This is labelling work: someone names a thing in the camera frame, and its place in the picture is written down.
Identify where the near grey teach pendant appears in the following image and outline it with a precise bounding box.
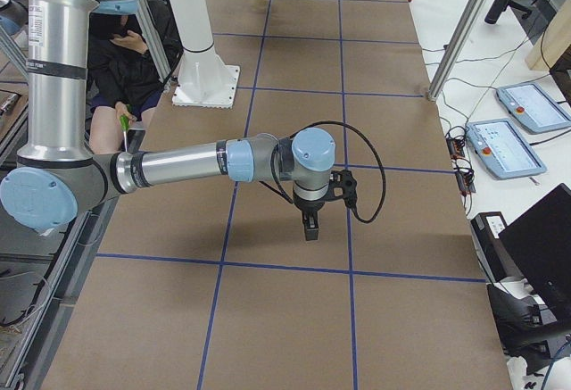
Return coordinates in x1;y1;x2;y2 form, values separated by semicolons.
466;119;547;179

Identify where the far grey teach pendant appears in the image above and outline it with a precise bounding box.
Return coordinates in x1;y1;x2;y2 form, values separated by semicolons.
496;82;570;134

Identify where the aluminium camera post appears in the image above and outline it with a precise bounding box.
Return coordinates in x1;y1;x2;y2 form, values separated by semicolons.
426;0;486;102

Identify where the black laptop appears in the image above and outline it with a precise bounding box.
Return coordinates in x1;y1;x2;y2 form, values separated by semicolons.
500;183;570;319

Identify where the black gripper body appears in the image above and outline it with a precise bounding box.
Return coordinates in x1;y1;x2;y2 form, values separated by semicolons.
294;197;326;225

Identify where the seated person in black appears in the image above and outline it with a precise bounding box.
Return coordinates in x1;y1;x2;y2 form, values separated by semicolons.
87;13;163;154

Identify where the black computer box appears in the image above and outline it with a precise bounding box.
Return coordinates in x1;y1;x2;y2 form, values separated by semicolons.
470;212;519;282

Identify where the grey teach pendant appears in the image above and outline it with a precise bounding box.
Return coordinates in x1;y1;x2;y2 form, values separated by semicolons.
496;82;570;134
466;119;547;179

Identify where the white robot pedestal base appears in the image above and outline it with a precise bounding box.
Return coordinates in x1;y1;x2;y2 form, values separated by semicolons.
170;0;240;108

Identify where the black camera cable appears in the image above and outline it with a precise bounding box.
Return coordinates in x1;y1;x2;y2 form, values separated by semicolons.
258;120;391;225

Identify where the green handled screwdriver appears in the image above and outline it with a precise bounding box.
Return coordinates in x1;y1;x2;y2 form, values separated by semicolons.
116;104;133;152

